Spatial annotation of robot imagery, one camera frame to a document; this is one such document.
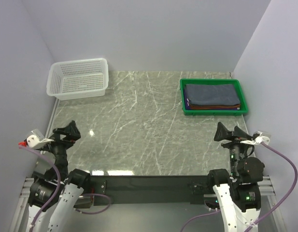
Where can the grey towel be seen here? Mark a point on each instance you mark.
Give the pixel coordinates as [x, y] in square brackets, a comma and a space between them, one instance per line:
[205, 95]

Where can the orange brown towel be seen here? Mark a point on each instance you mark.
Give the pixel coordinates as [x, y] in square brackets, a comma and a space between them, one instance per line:
[214, 107]

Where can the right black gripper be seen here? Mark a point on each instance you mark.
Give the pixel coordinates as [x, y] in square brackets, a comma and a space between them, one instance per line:
[237, 132]

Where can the white plastic basket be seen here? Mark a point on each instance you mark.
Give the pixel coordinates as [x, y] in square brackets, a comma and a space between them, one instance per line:
[78, 79]

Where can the aluminium frame rail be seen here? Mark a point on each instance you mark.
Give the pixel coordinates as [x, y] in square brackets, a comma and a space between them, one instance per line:
[19, 220]

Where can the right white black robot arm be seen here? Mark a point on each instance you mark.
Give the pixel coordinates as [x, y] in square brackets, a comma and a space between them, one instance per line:
[237, 190]

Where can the purple towel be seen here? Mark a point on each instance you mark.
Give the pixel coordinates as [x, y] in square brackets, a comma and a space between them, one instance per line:
[186, 101]

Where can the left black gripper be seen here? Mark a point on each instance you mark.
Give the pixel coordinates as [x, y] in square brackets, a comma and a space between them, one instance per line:
[74, 134]

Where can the black base beam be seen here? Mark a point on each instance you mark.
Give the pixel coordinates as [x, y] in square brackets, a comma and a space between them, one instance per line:
[133, 189]

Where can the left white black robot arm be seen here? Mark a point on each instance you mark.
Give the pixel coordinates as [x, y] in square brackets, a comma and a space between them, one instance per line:
[53, 195]

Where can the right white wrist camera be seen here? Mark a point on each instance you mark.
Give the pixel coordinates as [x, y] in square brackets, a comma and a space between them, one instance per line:
[258, 138]

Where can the green plastic tray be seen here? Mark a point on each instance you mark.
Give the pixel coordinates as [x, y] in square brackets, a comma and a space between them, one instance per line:
[243, 109]

